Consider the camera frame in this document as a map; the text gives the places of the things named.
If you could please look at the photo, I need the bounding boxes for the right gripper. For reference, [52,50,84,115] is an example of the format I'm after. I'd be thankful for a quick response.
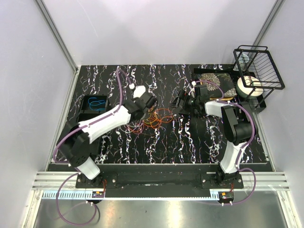
[168,90,199,116]

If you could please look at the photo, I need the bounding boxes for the blue thin cable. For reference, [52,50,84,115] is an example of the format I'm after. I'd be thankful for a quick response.
[87,96,106,113]

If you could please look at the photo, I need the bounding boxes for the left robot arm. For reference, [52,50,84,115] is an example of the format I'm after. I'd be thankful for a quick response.
[57,92,157,188]

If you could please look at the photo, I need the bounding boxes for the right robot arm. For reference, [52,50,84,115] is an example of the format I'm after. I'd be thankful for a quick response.
[170,81,258,188]

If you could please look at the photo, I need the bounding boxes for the floral patterned box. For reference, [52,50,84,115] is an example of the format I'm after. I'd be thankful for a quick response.
[199,73,237,100]

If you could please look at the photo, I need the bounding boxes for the black three-compartment tray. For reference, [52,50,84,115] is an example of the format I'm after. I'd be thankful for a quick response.
[71,94,111,156]

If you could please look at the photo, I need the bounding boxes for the white round bowl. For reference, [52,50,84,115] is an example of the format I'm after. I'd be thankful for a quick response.
[236,76,264,99]

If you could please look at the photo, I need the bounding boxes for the glass cup in rack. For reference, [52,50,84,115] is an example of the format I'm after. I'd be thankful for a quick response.
[238,53,250,71]

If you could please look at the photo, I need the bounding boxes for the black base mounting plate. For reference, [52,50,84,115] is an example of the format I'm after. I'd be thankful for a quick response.
[76,172,244,198]

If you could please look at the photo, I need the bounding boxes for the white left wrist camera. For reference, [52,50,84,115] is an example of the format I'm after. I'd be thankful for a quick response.
[129,83,146,98]

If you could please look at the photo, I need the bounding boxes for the orange thin cable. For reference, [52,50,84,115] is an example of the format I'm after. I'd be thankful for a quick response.
[128,108,178,137]

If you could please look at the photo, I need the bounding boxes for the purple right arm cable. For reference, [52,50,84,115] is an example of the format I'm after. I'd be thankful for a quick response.
[191,79,256,171]

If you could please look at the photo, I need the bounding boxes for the black wire dish rack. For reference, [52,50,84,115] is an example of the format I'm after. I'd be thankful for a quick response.
[233,45,285,113]

